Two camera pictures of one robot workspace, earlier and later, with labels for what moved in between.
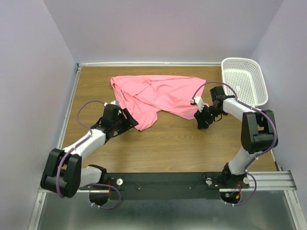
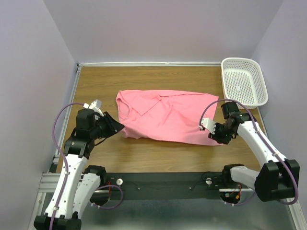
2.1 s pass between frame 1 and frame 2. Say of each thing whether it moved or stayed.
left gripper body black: moved
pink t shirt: moved
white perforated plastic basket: stayed
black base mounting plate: stayed
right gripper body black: moved
